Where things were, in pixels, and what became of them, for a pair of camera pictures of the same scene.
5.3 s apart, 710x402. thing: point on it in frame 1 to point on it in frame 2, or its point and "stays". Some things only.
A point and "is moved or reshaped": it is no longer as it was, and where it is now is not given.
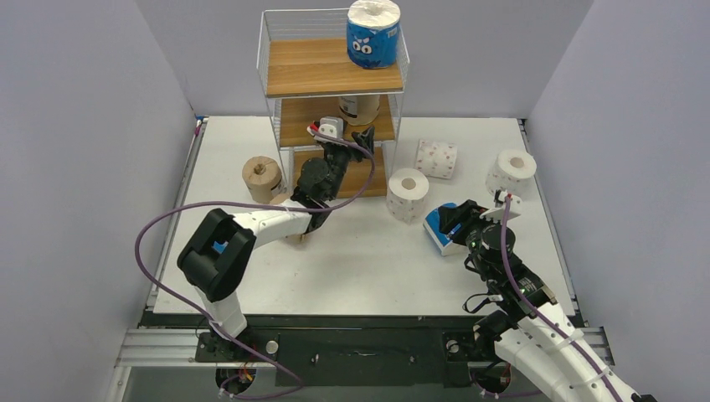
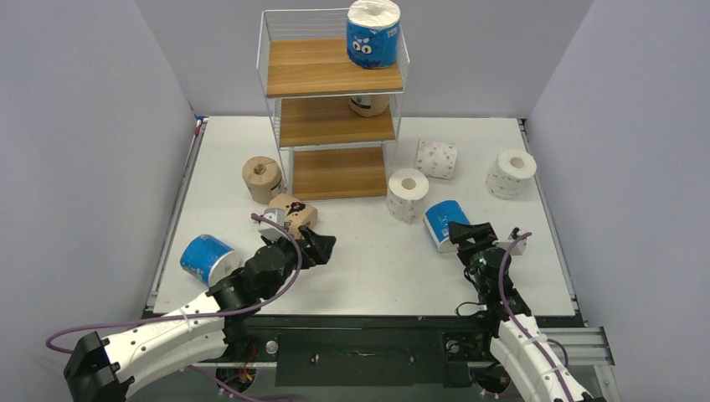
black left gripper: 363,138 to 319,249
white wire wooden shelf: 306,72 stays
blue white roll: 373,33 stays
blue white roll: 443,241 stays
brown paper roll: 359,110 is moved or reshaped
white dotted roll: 406,191 stays
